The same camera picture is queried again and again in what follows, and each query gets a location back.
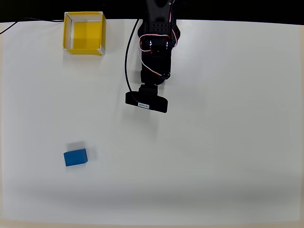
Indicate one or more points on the black webcam with white label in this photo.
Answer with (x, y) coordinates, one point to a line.
(152, 101)

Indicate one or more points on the yellow open box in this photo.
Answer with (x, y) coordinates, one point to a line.
(89, 31)

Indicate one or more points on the blue block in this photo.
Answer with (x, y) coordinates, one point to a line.
(75, 157)

